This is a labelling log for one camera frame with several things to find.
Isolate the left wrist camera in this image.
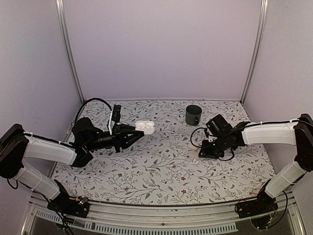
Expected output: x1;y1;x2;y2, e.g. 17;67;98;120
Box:
108;104;121;135

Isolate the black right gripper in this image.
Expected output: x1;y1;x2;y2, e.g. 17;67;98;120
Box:
199;135;229;159

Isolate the right aluminium frame post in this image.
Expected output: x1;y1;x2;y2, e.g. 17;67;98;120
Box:
240;0;269;106

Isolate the front aluminium rail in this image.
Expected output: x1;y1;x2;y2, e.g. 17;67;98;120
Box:
22;191;309;235

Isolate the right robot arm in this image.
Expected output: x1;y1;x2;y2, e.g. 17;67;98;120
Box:
199;114;313;213

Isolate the white earbud case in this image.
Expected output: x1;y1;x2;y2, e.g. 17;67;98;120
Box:
135;120;155;135
187;143;198;151

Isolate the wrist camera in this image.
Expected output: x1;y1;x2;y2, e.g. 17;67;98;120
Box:
108;104;121;135
204;128;214;138

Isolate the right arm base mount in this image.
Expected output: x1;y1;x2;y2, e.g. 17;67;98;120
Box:
234;189;278;218

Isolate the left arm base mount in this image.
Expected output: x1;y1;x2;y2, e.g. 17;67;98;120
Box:
47;180;90;218

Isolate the dark grey mug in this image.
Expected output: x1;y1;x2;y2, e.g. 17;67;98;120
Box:
185;105;202;126

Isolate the floral patterned table mat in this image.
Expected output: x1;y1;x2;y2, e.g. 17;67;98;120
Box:
52;100;275;205

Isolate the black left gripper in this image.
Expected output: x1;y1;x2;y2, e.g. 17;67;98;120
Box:
85;123;144;152

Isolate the left aluminium frame post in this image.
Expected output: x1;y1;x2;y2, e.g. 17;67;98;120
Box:
55;0;85;104

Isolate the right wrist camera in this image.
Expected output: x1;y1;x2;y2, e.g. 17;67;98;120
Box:
204;128;214;138

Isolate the aluminium frame post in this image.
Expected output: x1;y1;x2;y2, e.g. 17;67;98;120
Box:
55;0;85;104
240;0;269;106

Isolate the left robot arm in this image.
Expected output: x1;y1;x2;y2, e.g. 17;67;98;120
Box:
0;117;145;212

